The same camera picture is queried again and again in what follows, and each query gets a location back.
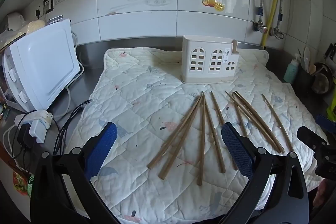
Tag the colourful plastic bag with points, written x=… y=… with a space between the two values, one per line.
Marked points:
x=22 y=183

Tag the white electric kettle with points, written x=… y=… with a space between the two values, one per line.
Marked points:
x=15 y=20

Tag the green dish soap bottle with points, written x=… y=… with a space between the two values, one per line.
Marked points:
x=290 y=71

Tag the wooden spoon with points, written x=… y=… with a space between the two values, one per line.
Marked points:
x=312 y=69

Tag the white power strip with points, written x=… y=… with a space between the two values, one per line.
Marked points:
x=39 y=116

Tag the white quilted printed mat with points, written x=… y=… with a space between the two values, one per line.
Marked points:
x=136 y=87

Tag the cream house-shaped utensil holder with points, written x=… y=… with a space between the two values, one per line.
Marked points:
x=199 y=45

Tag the black utensil cup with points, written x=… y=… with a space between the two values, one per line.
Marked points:
x=304 y=81

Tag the person's right forearm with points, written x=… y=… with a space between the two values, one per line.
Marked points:
x=326 y=195

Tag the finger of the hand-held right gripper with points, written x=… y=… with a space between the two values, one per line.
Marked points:
x=326 y=123
x=311 y=137

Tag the white toaster oven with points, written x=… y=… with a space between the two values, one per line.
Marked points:
x=44 y=61

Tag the metal water valve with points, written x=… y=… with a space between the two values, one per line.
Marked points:
x=277 y=33
x=259 y=27

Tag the wall socket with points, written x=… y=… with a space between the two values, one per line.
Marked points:
x=48 y=3

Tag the black power adapter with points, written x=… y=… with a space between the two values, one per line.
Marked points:
x=25 y=137

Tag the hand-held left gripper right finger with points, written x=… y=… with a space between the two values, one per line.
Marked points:
x=237 y=150

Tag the pale yellow cloth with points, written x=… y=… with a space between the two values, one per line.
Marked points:
x=34 y=25

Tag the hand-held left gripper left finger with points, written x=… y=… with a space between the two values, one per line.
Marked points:
x=101 y=150

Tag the green plastic rack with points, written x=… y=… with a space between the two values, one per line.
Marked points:
x=332 y=109

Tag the dark metal pan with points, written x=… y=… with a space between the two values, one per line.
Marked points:
x=321 y=82

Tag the white plastic spoon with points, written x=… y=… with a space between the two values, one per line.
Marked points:
x=306 y=56

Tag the yellow gas pipe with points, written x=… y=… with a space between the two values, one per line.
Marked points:
x=274 y=1

